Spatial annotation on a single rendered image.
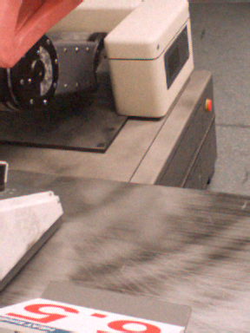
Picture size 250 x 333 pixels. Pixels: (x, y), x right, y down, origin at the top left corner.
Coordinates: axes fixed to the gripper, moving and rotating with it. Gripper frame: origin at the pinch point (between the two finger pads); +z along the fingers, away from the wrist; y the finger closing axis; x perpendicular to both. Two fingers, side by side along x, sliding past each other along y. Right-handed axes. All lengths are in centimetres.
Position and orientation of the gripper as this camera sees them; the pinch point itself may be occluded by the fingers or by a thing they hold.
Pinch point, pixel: (3, 49)
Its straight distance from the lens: 30.6
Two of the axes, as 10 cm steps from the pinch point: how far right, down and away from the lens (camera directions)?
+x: 3.8, 3.3, 8.6
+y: 8.9, 1.2, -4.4
